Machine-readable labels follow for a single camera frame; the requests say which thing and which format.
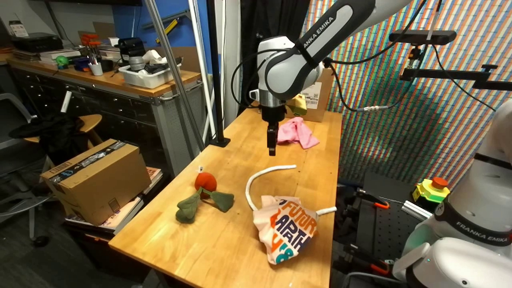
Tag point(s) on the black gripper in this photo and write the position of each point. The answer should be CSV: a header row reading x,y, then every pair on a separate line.
x,y
273,119

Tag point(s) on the pink cloth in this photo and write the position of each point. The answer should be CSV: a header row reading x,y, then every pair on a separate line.
x,y
298,134

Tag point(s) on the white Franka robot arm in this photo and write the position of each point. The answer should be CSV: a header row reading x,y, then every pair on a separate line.
x,y
298,59

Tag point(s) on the cardboard box with labels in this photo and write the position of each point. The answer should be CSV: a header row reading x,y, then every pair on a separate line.
x,y
321,102

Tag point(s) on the black vertical pole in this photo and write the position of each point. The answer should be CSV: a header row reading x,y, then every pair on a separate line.
x,y
215,70

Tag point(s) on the white tube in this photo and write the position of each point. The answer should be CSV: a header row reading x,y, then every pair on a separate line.
x,y
202,65

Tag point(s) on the silver metal pole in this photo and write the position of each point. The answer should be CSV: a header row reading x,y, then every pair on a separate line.
x,y
172,65

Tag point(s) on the black perforated cart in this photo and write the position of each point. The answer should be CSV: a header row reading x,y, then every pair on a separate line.
x,y
378,230

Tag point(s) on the patterned backdrop screen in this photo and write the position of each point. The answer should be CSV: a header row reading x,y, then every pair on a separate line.
x,y
417,134

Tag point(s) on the white plastic bin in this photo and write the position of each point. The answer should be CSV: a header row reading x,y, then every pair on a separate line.
x,y
145,78

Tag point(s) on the yellow emergency stop button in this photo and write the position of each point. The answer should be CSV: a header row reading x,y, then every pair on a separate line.
x,y
431,191

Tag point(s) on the pink cover book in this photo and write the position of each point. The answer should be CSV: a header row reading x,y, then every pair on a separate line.
x,y
122,220

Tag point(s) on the black bench device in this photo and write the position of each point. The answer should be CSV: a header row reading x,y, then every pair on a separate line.
x,y
130,47

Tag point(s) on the cardboard box with black tape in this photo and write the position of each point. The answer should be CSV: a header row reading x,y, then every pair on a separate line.
x,y
97,179

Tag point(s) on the wooden stool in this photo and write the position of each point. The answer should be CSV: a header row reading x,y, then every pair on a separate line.
x,y
89,124

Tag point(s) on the white cup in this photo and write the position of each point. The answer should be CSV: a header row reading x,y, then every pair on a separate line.
x,y
97,68

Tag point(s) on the grey workbench with wooden top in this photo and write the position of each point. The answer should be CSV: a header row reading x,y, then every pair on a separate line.
x,y
81,102

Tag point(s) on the small orange object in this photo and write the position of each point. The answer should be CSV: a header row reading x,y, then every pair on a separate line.
x,y
90,41

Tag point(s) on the black bag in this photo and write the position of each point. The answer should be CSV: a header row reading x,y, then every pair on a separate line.
x,y
58,137

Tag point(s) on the small green object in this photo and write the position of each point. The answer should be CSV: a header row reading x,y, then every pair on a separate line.
x,y
62,62

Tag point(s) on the black case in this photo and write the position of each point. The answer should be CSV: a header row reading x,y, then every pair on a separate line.
x,y
34,43

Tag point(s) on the grey mesh office chair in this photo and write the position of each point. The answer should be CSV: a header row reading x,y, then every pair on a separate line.
x,y
14,161

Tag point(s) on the orange green wrist camera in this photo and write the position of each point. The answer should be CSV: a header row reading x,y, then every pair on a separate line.
x,y
298,105

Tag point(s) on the black stereo camera bar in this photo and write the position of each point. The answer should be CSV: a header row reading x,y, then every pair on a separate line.
x,y
422,38

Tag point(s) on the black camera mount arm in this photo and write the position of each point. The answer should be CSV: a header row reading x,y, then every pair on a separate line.
x,y
454,75

